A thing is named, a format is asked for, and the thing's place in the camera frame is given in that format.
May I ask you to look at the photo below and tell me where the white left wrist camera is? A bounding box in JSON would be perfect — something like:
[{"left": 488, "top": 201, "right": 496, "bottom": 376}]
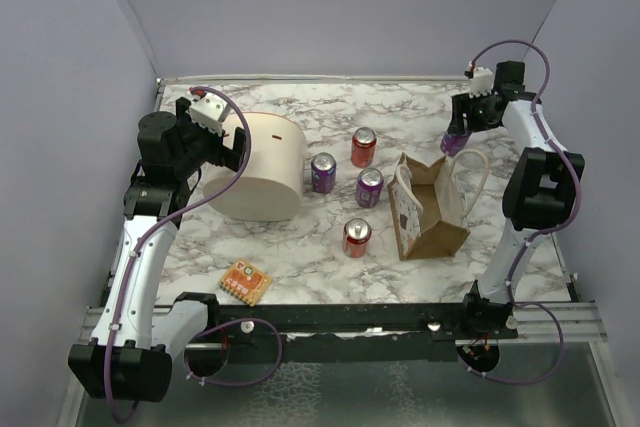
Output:
[{"left": 188, "top": 97, "right": 230, "bottom": 136}]

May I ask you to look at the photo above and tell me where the purple soda can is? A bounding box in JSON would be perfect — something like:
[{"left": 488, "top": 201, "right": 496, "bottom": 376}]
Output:
[
  {"left": 311, "top": 152, "right": 337, "bottom": 194},
  {"left": 355, "top": 167, "right": 384, "bottom": 208}
]

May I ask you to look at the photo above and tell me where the aluminium frame rail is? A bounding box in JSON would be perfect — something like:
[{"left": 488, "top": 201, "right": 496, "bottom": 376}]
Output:
[{"left": 79, "top": 300, "right": 609, "bottom": 348}]

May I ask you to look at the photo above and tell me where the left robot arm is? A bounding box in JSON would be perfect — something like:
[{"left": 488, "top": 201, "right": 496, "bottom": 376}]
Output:
[{"left": 68, "top": 87, "right": 251, "bottom": 402}]

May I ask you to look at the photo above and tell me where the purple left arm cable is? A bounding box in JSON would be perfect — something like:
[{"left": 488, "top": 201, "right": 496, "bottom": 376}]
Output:
[{"left": 103, "top": 85, "right": 250, "bottom": 423}]

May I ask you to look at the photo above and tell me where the red cola can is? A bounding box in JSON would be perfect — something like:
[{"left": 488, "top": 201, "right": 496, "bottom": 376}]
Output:
[
  {"left": 351, "top": 127, "right": 377, "bottom": 168},
  {"left": 342, "top": 218, "right": 372, "bottom": 258}
]

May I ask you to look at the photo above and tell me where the red cola can far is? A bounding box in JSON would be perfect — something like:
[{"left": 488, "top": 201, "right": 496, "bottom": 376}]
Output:
[{"left": 351, "top": 127, "right": 377, "bottom": 168}]

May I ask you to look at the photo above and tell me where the orange snack packet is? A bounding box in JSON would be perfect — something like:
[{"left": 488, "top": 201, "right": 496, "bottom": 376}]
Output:
[{"left": 219, "top": 259, "right": 272, "bottom": 307}]

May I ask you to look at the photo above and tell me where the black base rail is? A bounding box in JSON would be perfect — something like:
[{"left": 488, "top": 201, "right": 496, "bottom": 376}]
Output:
[{"left": 187, "top": 299, "right": 517, "bottom": 364}]

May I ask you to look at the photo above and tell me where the red cola can near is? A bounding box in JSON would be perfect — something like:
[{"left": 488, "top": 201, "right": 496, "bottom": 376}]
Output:
[{"left": 342, "top": 218, "right": 372, "bottom": 258}]

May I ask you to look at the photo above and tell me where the purple soda can carried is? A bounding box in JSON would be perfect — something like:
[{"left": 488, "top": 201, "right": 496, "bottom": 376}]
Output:
[{"left": 440, "top": 132, "right": 471, "bottom": 157}]

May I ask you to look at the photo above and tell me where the white cylindrical bucket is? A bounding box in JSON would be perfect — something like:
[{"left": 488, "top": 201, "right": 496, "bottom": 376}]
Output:
[{"left": 208, "top": 112, "right": 307, "bottom": 222}]

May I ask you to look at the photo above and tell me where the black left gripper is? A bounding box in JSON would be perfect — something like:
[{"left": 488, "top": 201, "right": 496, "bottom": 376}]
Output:
[{"left": 174, "top": 97, "right": 250, "bottom": 178}]

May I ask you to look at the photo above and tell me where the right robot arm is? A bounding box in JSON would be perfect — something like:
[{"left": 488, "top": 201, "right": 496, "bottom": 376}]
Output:
[{"left": 441, "top": 61, "right": 585, "bottom": 338}]

